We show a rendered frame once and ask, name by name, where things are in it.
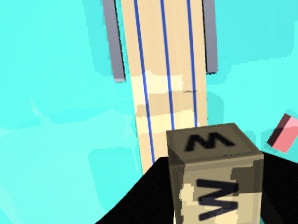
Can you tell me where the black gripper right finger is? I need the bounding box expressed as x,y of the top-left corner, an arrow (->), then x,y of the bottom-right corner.
261,151 -> 298,224

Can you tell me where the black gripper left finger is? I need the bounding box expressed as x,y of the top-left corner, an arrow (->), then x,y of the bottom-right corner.
94,157 -> 174,224

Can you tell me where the beige cube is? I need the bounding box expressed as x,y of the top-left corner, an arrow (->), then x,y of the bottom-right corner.
165,123 -> 265,224

